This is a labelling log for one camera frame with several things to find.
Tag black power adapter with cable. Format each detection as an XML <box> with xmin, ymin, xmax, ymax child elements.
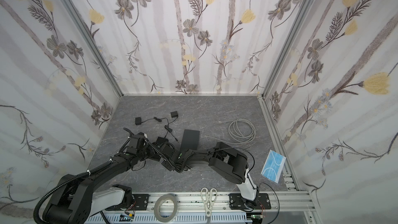
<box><xmin>135</xmin><ymin>117</ymin><xmax>170</xmax><ymax>138</ymax></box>

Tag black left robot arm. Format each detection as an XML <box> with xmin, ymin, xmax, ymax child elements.
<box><xmin>33</xmin><ymin>128</ymin><xmax>159</xmax><ymax>224</ymax></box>

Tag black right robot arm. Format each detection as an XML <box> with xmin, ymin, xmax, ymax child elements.
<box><xmin>158</xmin><ymin>142</ymin><xmax>266</xmax><ymax>213</ymax></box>

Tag clear tape roll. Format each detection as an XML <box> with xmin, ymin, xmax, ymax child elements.
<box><xmin>153</xmin><ymin>194</ymin><xmax>178</xmax><ymax>223</ymax></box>

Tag blue face mask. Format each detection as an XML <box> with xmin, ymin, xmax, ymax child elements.
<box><xmin>261</xmin><ymin>150</ymin><xmax>286</xmax><ymax>183</ymax></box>

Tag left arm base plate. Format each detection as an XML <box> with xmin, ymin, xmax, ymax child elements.
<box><xmin>106</xmin><ymin>193</ymin><xmax>150</xmax><ymax>212</ymax></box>

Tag white handled scissors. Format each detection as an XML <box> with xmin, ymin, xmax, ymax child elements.
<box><xmin>201</xmin><ymin>187</ymin><xmax>218</xmax><ymax>218</ymax></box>

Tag coiled grey ethernet cable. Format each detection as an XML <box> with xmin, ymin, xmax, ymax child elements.
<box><xmin>205</xmin><ymin>118</ymin><xmax>257</xmax><ymax>145</ymax></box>

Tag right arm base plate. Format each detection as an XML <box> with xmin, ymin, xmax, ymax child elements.
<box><xmin>229</xmin><ymin>193</ymin><xmax>272</xmax><ymax>211</ymax></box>

